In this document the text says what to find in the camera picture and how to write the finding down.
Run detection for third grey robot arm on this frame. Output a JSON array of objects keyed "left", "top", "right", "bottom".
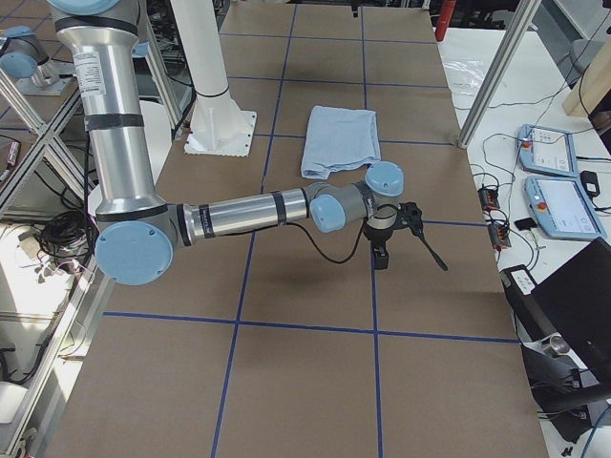
[{"left": 1, "top": 26, "right": 74, "bottom": 96}]

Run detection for black power adapter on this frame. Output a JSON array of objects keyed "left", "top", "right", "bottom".
[{"left": 579, "top": 171, "right": 600, "bottom": 198}]

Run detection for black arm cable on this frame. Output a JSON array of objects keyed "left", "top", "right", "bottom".
[{"left": 285, "top": 209, "right": 450, "bottom": 273}]

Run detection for lower blue teach pendant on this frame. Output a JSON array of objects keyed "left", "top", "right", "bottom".
[{"left": 524, "top": 176, "right": 606, "bottom": 241}]

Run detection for light blue striped button shirt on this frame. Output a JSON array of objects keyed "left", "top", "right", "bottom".
[{"left": 301, "top": 105, "right": 381, "bottom": 180}]

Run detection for orange black adapter box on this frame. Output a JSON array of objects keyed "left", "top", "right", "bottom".
[
  {"left": 487, "top": 221, "right": 512, "bottom": 252},
  {"left": 477, "top": 187, "right": 500, "bottom": 211}
]

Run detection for clear plastic bag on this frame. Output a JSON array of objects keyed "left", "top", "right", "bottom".
[{"left": 442, "top": 59, "right": 485, "bottom": 95}]

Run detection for white plastic chair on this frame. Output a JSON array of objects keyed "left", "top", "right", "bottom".
[{"left": 139, "top": 100, "right": 173, "bottom": 183}]

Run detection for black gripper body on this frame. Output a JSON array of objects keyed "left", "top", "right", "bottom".
[{"left": 364, "top": 201, "right": 423, "bottom": 248}]

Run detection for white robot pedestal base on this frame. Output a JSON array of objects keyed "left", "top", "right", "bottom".
[{"left": 171, "top": 0, "right": 257, "bottom": 157}]

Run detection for upper blue teach pendant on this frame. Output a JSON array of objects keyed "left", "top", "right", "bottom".
[{"left": 516, "top": 124, "right": 579, "bottom": 177}]

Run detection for upper orange black adapter box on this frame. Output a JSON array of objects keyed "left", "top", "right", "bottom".
[{"left": 477, "top": 187, "right": 500, "bottom": 211}]

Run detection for aluminium frame post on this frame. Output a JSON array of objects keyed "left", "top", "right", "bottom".
[{"left": 456, "top": 0, "right": 541, "bottom": 149}]

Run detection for lower orange black adapter box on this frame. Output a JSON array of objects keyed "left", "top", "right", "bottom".
[{"left": 487, "top": 221, "right": 512, "bottom": 252}]

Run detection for coiled black cable bundle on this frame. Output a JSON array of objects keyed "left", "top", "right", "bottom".
[{"left": 38, "top": 210, "right": 99, "bottom": 255}]

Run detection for red fire extinguisher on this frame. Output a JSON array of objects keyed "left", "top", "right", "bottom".
[{"left": 434, "top": 0, "right": 456, "bottom": 42}]

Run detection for blue teach pendant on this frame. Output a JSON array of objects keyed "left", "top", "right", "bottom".
[
  {"left": 516, "top": 124, "right": 579, "bottom": 177},
  {"left": 524, "top": 176, "right": 606, "bottom": 241}
]

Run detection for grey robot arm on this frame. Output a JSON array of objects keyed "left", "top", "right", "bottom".
[{"left": 50, "top": 1, "right": 424, "bottom": 285}]

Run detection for black laptop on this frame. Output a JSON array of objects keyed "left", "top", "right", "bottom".
[{"left": 500, "top": 238, "right": 610, "bottom": 381}]

